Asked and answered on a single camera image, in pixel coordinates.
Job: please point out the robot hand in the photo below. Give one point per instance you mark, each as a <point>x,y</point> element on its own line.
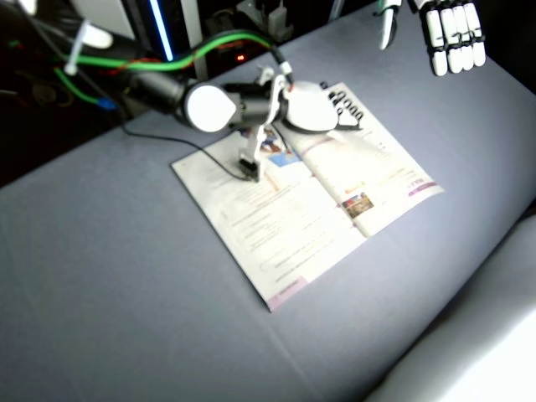
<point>310,106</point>
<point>454,37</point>

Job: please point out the magazine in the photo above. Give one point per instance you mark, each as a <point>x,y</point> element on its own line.
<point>293,209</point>

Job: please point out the black device with red light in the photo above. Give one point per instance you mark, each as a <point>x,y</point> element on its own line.
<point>238,56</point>

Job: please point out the blue light strip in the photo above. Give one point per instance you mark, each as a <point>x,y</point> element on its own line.
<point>161,25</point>

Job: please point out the grey table cloth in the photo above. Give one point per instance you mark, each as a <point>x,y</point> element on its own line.
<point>125,293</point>

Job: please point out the wrist camera on white bracket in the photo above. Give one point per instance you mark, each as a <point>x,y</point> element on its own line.
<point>251,159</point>

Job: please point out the grey metal bracket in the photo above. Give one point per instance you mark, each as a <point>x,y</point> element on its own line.
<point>272,19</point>

